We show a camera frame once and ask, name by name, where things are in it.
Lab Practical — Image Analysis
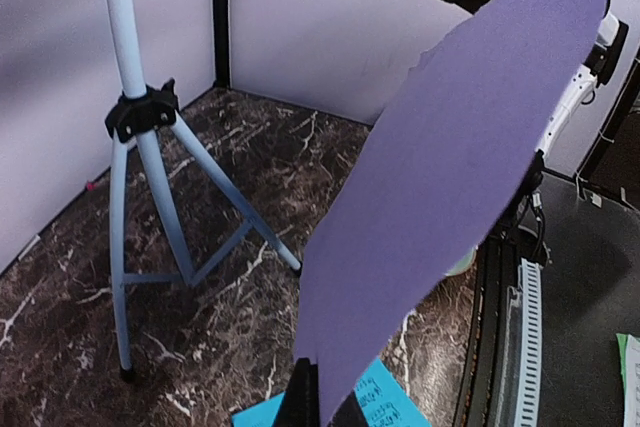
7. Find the blue sheet music page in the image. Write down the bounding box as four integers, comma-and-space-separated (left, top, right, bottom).
231, 359, 430, 427

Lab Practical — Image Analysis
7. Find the white slotted cable duct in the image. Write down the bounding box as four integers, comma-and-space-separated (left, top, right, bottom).
513, 258, 543, 427

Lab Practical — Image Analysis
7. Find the light blue music stand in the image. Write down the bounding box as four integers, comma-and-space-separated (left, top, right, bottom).
105, 0, 302, 383

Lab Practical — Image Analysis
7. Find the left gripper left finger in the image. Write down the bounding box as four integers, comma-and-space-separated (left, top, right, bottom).
277, 358, 320, 427

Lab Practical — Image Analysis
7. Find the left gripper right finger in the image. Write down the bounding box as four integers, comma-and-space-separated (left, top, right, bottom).
334, 391, 368, 427

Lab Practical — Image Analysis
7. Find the purple sheet music page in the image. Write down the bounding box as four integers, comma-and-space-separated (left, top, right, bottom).
294, 0, 606, 424

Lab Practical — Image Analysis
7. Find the pale green ceramic bowl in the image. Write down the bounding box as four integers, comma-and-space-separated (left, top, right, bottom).
445, 247, 478, 277

